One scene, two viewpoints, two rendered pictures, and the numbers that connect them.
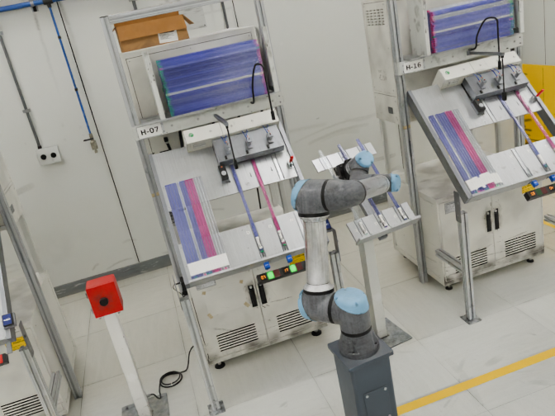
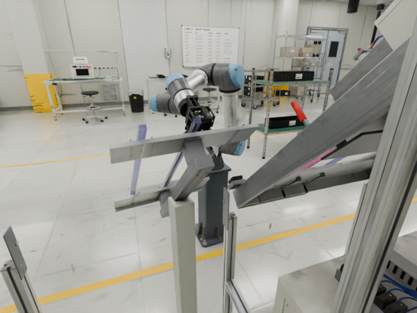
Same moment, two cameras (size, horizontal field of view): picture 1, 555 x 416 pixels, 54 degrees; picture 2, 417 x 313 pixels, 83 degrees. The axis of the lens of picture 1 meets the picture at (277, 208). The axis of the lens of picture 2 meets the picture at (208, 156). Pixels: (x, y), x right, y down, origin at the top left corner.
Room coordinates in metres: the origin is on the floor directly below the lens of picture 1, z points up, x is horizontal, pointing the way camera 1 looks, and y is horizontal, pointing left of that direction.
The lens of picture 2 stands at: (3.13, -0.41, 1.20)
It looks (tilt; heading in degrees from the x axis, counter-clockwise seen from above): 22 degrees down; 172
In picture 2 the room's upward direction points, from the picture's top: straight up
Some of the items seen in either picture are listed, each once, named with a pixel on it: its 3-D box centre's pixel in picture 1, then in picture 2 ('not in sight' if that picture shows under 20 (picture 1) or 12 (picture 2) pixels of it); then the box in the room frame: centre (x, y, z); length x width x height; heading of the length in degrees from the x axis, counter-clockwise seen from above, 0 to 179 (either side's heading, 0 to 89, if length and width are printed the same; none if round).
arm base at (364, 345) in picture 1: (357, 336); (212, 158); (1.73, -0.19, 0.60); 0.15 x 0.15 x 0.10
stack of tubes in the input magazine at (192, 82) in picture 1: (212, 77); not in sight; (2.80, 0.18, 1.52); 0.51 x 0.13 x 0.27; 102
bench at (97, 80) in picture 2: not in sight; (89, 97); (-2.69, -2.38, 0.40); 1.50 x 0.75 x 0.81; 102
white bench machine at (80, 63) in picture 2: not in sight; (81, 68); (-2.70, -2.44, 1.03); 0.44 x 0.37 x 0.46; 108
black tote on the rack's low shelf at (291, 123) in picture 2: not in sight; (285, 122); (0.10, 1.07, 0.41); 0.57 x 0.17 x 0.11; 102
